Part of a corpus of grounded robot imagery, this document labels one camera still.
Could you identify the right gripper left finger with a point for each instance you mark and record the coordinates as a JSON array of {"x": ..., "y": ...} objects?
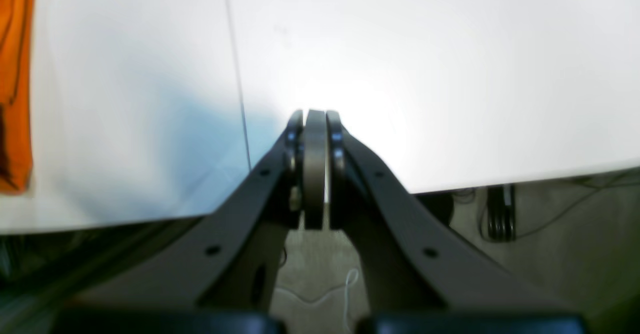
[{"x": 218, "y": 276}]

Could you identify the orange t-shirt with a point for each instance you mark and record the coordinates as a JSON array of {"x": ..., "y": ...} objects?
[{"x": 16, "y": 160}]

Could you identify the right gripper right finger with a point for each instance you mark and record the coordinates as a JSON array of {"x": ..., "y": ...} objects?
[{"x": 420, "y": 276}]

